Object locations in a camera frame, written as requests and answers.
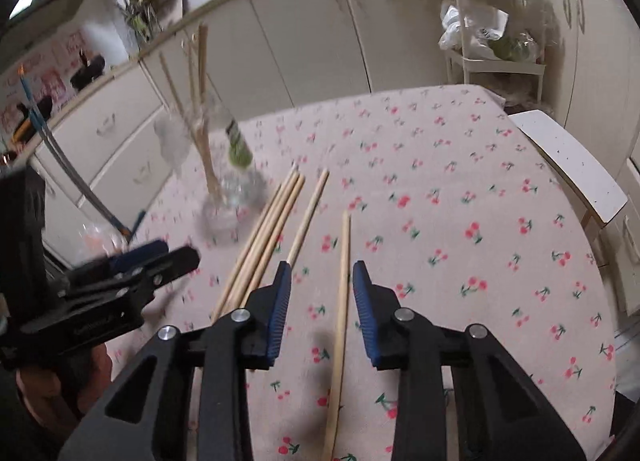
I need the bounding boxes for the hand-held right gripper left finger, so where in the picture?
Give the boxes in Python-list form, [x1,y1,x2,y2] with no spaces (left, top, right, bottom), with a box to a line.
[57,261,293,461]

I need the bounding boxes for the utensil and spice rack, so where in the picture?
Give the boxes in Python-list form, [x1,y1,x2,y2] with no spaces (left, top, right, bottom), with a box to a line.
[116,0,184,43]

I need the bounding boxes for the black wok with orange handle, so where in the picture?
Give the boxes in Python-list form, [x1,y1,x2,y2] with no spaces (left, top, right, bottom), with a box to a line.
[11,95,54,143]

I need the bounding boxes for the clear plastic bag orange contents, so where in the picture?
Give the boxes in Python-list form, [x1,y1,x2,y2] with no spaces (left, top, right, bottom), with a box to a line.
[79,222,132,263]

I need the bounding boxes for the glass jar with green label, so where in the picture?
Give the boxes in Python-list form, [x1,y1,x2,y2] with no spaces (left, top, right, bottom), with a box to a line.
[154,91,267,243]

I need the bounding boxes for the person's left hand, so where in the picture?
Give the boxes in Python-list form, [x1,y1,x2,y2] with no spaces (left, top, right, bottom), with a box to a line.
[16,340,119,419]

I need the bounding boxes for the white utility cart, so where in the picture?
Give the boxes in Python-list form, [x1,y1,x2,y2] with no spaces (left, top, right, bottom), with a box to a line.
[438,0,549,118]

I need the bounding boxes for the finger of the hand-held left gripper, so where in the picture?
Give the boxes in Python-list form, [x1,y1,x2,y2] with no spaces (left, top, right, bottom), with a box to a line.
[59,246,202,313]
[66,239,170,288]

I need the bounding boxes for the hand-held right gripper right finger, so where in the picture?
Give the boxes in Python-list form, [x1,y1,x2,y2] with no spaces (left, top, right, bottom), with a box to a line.
[352,261,587,461]

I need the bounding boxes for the white plastic bag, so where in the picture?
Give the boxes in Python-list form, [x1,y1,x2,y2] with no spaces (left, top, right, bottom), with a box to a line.
[438,0,509,53]

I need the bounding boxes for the cream base cabinet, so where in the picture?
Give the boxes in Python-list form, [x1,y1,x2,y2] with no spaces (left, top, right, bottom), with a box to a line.
[519,0,640,333]
[29,0,452,268]

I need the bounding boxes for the red wall stickers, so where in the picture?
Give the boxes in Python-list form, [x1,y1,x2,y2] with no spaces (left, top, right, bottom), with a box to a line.
[0,28,97,143]

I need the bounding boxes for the bag of green vegetables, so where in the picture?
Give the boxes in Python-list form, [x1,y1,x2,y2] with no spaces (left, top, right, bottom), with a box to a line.
[491,30,542,63]

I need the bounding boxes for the person's left forearm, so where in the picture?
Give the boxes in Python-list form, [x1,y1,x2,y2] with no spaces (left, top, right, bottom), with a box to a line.
[0,366,86,461]

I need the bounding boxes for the cherry print tablecloth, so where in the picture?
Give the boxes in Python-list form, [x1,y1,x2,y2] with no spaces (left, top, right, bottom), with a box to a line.
[107,84,622,461]

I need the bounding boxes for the chopsticks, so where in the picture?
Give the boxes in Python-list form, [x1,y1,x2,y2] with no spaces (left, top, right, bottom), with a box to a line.
[157,51,221,202]

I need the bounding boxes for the black pot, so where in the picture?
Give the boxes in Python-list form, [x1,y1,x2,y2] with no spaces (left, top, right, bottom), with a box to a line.
[69,52,107,90]

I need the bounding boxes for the white stool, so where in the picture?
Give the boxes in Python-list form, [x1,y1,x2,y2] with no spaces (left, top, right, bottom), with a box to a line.
[506,109,629,243]

